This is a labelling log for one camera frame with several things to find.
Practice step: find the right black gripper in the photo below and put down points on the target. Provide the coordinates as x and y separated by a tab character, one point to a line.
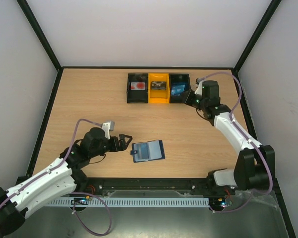
188	96

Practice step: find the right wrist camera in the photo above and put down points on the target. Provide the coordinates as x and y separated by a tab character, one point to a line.
199	86

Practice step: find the right black bin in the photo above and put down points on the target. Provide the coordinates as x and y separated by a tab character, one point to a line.
176	78

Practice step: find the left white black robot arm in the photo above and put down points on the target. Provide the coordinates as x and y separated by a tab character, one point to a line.
63	176

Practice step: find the black bin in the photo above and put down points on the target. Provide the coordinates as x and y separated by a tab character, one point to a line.
137	96
176	78

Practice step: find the red white card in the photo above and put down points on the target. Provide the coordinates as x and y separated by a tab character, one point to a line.
137	86

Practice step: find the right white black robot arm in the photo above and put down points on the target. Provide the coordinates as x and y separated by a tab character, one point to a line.
255	165

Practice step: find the grey slotted cable duct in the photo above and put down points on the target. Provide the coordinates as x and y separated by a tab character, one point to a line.
132	202

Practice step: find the left black bin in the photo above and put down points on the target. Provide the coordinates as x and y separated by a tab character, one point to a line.
137	96

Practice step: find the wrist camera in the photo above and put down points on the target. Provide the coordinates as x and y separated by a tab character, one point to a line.
199	86
107	127

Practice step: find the yellow middle bin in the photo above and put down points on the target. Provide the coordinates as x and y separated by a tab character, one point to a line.
159	96

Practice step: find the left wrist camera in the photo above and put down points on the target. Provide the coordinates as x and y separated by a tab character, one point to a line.
107	127

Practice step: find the navy blue card holder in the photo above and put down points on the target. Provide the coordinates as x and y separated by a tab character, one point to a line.
147	151

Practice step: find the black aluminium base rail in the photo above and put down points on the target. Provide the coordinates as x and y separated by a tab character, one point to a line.
193	186

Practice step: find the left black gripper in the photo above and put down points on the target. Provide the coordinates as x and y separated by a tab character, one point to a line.
122	147

